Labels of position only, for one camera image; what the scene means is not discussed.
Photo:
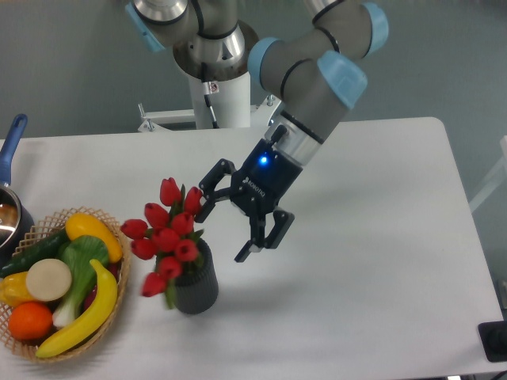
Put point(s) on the yellow squash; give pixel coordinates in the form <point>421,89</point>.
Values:
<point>81,224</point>

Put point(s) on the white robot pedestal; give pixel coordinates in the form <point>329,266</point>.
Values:
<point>216,105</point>

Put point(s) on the red tulip bouquet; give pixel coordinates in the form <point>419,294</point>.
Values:
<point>167,235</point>

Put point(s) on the yellow banana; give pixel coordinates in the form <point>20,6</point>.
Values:
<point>87,323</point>

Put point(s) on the green bok choy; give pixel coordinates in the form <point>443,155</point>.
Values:
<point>76,255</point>

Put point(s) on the yellow bell pepper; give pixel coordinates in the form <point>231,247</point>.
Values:
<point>14,291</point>

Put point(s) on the dark grey ribbed vase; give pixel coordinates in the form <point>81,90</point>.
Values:
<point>197,292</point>

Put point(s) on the blue handled saucepan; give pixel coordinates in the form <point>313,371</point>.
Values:
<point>16,221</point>

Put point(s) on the woven wicker basket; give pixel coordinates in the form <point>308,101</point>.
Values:
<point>43,229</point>

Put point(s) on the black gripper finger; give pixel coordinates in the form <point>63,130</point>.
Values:
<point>259,239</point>
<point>208,186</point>

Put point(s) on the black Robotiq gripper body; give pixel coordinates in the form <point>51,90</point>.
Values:
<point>265,176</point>

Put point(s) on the black device at edge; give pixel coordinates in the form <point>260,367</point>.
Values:
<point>493,337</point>

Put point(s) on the green cucumber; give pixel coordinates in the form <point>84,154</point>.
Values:
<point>46,248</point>

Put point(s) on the orange fruit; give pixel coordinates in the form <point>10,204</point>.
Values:
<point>30,321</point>

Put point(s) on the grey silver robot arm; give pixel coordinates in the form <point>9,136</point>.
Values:
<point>315,78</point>

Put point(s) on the beige round disc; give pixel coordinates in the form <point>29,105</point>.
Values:
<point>48,280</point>

